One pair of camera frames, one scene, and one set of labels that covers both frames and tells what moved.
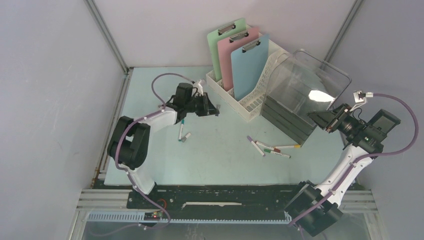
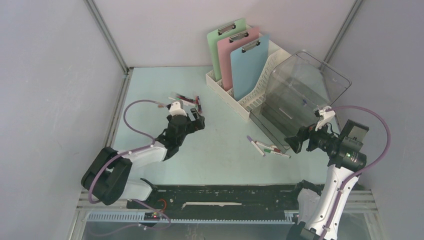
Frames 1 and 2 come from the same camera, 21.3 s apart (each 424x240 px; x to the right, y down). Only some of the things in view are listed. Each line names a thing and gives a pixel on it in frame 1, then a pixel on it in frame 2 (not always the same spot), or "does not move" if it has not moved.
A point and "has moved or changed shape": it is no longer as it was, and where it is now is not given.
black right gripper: x=322 y=118 → x=304 y=132
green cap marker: x=277 y=153 does not move
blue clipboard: x=248 y=65 does not move
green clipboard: x=215 y=36 does not move
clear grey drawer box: x=300 y=83 has moved or changed shape
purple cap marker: x=250 y=139 does not move
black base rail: x=255 y=196 does not move
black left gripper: x=208 y=108 → x=197 y=124
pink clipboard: x=227 y=45 does not move
